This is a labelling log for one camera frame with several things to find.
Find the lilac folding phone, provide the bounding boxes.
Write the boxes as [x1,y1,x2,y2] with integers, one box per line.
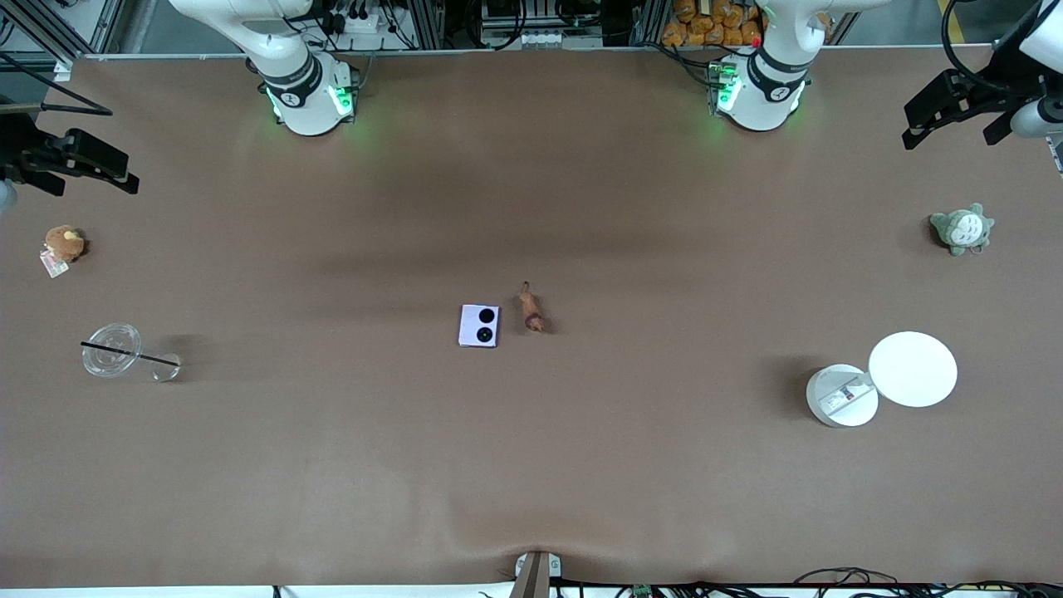
[458,304,501,349]

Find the brown lion statue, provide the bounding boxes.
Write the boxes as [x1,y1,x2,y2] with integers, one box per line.
[519,282,547,334]

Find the brown plush toy with tag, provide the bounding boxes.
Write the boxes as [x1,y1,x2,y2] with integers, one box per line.
[39,224,86,279]

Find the grey green plush toy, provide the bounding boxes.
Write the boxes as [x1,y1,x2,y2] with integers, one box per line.
[928,203,996,257]

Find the black drinking straw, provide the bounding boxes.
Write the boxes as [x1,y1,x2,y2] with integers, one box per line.
[80,341,182,367]

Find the orange packaged goods pile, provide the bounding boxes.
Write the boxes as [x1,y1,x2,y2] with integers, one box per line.
[660,0,765,48]

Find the white round lid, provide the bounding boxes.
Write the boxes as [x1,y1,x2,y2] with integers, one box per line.
[868,331,958,409]

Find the white round box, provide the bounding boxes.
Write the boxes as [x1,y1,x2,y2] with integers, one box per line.
[805,363,879,429]

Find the white power strip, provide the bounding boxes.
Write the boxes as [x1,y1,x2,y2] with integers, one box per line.
[326,7,385,36]

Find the white socket bar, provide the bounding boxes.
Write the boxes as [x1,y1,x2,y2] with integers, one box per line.
[480,28,605,51]

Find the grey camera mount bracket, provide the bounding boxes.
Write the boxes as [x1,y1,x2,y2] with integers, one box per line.
[508,551,563,598]

